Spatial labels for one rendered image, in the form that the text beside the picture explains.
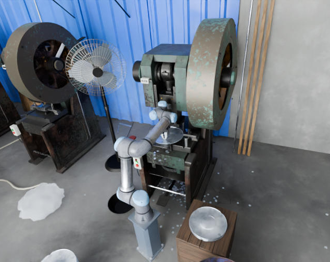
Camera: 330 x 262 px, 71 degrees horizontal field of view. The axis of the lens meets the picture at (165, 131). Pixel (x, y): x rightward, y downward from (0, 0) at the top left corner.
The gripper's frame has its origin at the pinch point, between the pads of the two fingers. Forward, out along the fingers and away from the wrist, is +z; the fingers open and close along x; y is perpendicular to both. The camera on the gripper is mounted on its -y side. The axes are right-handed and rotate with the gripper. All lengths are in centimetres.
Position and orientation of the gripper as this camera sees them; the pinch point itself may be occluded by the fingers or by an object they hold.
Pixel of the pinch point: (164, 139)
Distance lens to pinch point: 208.1
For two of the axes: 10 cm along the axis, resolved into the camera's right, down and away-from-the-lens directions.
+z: 0.8, 8.4, 5.4
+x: -9.1, -1.6, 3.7
